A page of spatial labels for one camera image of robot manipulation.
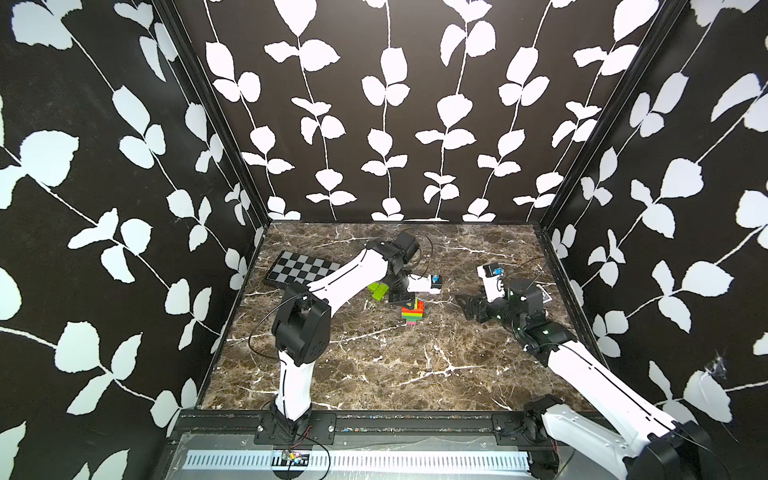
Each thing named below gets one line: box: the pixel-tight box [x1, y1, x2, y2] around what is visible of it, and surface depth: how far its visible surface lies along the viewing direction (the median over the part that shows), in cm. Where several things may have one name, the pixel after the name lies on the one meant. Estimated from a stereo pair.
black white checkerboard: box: [264, 250, 341, 285], surface depth 106 cm
